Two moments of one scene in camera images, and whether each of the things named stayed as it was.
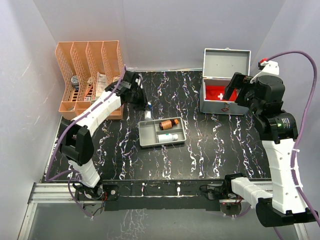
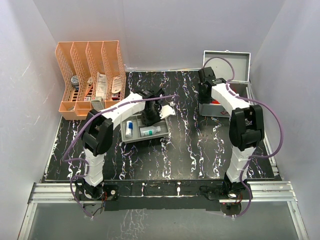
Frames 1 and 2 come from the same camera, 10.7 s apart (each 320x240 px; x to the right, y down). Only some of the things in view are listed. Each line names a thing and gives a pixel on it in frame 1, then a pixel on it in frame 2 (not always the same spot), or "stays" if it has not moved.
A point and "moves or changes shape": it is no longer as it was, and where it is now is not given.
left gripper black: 144,103 to 150,123
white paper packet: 101,83 stays
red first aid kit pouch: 217,92 moves or changes shape
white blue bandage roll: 147,113 moves or changes shape
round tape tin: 75,80 stays
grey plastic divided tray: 149,130 to 133,129
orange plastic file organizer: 87,68 stays
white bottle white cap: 163,138 to 148,131
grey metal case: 219,65 stays
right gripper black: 236,82 to 202,100
